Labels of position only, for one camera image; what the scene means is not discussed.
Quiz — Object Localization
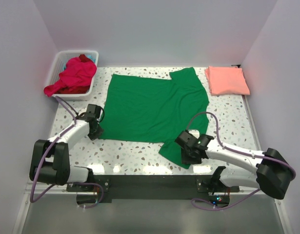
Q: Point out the green t shirt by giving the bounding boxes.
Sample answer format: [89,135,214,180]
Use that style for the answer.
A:
[100,67,209,169]

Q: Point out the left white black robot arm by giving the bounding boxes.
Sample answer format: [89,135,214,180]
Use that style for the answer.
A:
[29,104,104,191]

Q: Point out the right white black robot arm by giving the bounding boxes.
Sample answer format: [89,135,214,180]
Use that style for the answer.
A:
[175,130,296,200]

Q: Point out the crumpled magenta t shirt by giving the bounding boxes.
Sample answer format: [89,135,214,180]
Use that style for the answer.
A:
[44,57,97,97]

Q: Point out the dark red t shirt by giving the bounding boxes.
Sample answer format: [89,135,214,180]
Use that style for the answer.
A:
[79,54,92,63]

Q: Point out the teal garment in basket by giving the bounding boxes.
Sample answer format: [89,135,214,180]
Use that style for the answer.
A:
[86,54,96,62]

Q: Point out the folded salmon pink t shirt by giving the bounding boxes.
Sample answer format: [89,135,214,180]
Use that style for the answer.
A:
[205,66,250,96]

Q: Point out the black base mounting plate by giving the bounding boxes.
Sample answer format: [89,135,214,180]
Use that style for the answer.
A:
[66,174,240,204]

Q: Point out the aluminium frame rail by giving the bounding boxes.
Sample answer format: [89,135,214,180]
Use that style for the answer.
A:
[23,174,282,195]

